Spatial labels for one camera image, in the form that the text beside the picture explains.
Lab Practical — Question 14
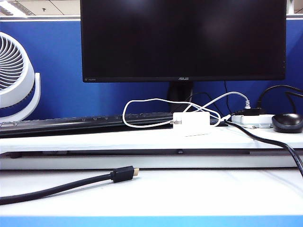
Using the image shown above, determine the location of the white 65W charger brick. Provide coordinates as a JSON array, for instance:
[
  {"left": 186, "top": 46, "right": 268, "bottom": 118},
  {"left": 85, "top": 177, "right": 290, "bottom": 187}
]
[{"left": 170, "top": 111, "right": 211, "bottom": 137}]

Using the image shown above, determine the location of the black ASUS monitor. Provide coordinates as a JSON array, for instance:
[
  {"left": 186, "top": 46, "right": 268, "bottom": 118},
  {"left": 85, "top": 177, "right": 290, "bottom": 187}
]
[{"left": 80, "top": 0, "right": 288, "bottom": 83}]

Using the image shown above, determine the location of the black cable with gold connector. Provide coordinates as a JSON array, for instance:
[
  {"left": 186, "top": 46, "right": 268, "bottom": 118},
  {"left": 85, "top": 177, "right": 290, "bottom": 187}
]
[{"left": 0, "top": 166, "right": 140, "bottom": 206}]

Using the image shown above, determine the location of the white desk fan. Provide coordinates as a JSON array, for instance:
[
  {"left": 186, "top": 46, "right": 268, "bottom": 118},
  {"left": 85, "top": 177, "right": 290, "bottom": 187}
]
[{"left": 0, "top": 32, "right": 42, "bottom": 122}]

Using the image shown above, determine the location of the blue table edge strip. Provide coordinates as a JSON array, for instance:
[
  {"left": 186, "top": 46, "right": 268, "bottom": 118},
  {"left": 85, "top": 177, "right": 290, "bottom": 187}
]
[{"left": 0, "top": 215, "right": 303, "bottom": 227}]

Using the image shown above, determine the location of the thin black mouse cable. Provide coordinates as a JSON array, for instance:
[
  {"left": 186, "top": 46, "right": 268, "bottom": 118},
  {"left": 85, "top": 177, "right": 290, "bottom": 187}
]
[{"left": 285, "top": 91, "right": 303, "bottom": 114}]

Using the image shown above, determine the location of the thick black power cable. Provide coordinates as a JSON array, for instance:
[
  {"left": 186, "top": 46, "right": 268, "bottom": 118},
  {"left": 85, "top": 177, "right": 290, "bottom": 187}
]
[{"left": 223, "top": 119, "right": 303, "bottom": 177}]

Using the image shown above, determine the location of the thin black monitor cable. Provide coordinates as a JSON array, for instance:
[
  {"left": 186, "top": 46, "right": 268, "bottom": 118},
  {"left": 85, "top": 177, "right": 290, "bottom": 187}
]
[
  {"left": 184, "top": 91, "right": 224, "bottom": 119},
  {"left": 223, "top": 81, "right": 234, "bottom": 115}
]

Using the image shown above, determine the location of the blue office partition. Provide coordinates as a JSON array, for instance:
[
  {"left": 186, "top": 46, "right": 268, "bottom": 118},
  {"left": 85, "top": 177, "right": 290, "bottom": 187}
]
[{"left": 0, "top": 19, "right": 303, "bottom": 122}]

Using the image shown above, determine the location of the black monitor stand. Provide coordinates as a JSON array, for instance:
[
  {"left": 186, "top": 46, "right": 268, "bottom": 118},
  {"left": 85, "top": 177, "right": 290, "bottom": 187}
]
[{"left": 167, "top": 82, "right": 229, "bottom": 127}]

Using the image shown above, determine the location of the black plug with cable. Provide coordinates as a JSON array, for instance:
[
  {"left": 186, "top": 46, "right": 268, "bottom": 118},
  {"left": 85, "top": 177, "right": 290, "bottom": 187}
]
[{"left": 235, "top": 84, "right": 303, "bottom": 116}]

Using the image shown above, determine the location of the white cable with ribbed plug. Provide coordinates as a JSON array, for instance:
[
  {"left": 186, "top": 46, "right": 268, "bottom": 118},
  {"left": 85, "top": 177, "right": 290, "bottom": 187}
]
[{"left": 183, "top": 91, "right": 251, "bottom": 114}]

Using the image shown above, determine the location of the black Logitech keyboard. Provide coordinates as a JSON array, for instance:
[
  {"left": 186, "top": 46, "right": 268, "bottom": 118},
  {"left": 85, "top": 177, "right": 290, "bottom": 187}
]
[{"left": 0, "top": 112, "right": 184, "bottom": 139}]

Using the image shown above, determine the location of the white Type-C charging cable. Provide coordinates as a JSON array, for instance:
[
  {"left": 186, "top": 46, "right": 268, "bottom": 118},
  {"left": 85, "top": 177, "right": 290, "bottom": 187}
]
[{"left": 122, "top": 98, "right": 232, "bottom": 129}]

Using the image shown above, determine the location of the white power strip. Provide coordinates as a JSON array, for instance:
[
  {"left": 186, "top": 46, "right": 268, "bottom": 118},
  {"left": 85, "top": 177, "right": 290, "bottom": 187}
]
[{"left": 231, "top": 113, "right": 276, "bottom": 129}]

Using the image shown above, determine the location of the black computer mouse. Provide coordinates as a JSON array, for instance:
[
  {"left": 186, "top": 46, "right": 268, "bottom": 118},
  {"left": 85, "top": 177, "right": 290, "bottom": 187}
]
[{"left": 271, "top": 113, "right": 303, "bottom": 133}]

